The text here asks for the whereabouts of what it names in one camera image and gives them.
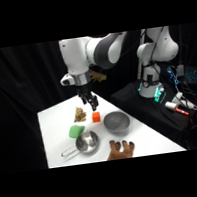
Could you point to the grey bowl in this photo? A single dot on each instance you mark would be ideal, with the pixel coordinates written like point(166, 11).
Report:
point(116, 122)

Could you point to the green plastic block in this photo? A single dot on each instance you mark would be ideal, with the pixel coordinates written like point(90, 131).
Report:
point(76, 131)

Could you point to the tan plush toy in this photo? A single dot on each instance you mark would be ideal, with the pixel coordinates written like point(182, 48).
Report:
point(79, 114)

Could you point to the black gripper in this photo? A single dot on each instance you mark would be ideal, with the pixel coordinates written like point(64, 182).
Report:
point(84, 91)

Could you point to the black curtain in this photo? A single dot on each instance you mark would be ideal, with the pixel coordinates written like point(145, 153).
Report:
point(22, 96)

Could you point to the blue lit device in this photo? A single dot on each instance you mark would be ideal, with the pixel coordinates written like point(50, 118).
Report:
point(172, 75)

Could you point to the orange cube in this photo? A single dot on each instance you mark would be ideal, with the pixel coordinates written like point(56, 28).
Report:
point(96, 117)

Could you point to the laptop with lit keyboard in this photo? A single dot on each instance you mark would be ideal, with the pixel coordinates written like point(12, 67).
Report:
point(195, 75)

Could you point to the white cylinder with red tip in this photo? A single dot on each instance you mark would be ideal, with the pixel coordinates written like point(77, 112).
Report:
point(175, 106)

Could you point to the green lit control box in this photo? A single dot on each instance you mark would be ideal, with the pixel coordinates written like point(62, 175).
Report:
point(160, 95)

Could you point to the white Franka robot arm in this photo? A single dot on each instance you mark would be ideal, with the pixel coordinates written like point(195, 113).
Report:
point(81, 56)

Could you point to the brown plush deer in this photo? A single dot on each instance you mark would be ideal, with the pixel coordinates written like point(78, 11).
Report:
point(121, 150)

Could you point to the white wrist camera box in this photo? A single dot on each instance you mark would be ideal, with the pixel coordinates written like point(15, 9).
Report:
point(67, 80)

